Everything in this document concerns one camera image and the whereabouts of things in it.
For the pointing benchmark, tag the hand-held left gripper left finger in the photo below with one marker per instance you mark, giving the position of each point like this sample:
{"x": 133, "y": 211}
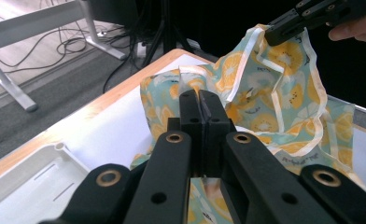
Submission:
{"x": 193, "y": 124}

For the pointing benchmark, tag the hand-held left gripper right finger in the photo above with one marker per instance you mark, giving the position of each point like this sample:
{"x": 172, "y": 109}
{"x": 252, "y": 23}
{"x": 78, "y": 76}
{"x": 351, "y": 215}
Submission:
{"x": 215, "y": 121}

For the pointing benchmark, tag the orange-print green tote bag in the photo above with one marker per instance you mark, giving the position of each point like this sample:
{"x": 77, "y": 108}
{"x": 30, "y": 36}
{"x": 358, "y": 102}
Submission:
{"x": 265, "y": 93}

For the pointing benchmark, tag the black tripod stand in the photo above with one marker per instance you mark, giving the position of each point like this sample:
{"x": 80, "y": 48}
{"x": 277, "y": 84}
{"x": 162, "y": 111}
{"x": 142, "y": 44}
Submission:
{"x": 167, "y": 28}

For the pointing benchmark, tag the small white power strip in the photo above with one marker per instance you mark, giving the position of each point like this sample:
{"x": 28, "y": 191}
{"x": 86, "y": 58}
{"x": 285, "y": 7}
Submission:
{"x": 101, "y": 33}

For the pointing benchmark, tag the white plastic tray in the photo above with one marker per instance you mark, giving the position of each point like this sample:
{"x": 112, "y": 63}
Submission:
{"x": 22, "y": 193}

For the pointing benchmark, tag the aluminium rail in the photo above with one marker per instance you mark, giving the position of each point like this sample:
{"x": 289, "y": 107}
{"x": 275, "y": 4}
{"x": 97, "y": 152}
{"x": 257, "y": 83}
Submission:
{"x": 364, "y": 110}

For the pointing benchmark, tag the white metal desk frame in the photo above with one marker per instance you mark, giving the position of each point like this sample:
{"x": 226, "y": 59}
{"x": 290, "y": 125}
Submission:
{"x": 31, "y": 21}

